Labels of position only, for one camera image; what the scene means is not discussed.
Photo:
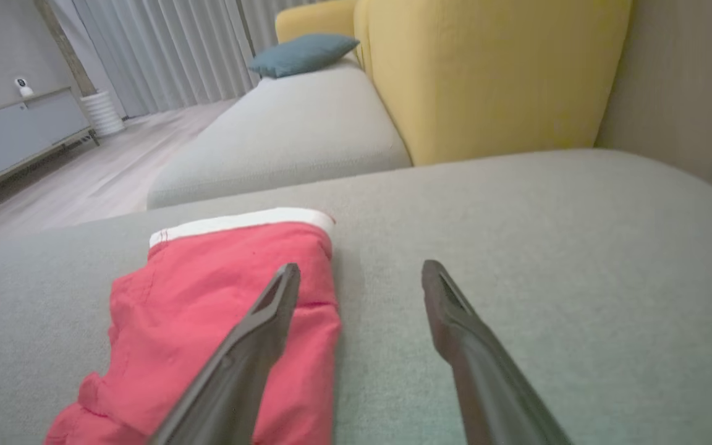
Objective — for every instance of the teal throw pillow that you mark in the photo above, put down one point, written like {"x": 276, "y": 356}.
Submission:
{"x": 300, "y": 54}

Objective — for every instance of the narrow yellow sofa back cushion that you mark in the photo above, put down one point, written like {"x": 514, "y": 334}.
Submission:
{"x": 313, "y": 21}

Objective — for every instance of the red shorts white waistband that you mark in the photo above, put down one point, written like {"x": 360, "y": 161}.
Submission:
{"x": 195, "y": 309}

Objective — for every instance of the wooden post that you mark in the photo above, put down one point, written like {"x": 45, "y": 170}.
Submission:
{"x": 65, "y": 49}

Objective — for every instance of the grey and green TV cabinet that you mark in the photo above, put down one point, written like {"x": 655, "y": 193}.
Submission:
{"x": 22, "y": 133}

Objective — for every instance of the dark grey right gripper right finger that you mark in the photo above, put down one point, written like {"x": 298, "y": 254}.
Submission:
{"x": 492, "y": 395}

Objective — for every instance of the grey pleated curtain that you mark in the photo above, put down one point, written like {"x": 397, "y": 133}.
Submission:
{"x": 164, "y": 49}

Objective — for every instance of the large grey sofa seat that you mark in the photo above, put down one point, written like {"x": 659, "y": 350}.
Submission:
{"x": 547, "y": 247}

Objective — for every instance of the grey sofa seat cushion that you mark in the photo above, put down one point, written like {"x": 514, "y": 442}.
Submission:
{"x": 288, "y": 136}

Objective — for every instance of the white ribbed cylinder appliance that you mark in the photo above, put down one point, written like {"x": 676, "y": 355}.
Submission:
{"x": 102, "y": 114}

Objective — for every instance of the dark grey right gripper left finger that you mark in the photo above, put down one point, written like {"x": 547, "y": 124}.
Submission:
{"x": 238, "y": 383}

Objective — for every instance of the wide yellow sofa back cushion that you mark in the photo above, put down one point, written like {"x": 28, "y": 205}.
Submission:
{"x": 486, "y": 74}

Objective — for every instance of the small white security camera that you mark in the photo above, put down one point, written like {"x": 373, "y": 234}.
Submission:
{"x": 22, "y": 88}

